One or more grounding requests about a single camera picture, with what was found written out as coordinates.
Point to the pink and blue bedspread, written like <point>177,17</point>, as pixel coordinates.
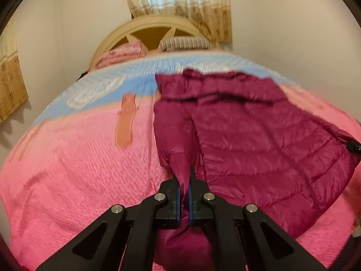
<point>94,146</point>

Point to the magenta puffer jacket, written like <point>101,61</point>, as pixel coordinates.
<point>250,144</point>

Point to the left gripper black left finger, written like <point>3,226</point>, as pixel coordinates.
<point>122,238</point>

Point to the cream arched wooden headboard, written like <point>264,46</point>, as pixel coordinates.
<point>150,30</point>

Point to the folded pink blanket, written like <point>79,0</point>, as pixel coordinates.
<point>125,52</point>

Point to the cream floral centre curtain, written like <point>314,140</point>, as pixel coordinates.
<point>211,17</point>

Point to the cream floral side curtain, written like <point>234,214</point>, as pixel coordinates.
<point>13,91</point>

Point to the striped pillow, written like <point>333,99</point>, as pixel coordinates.
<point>185,43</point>

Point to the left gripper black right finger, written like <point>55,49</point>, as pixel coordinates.
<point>244,238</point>

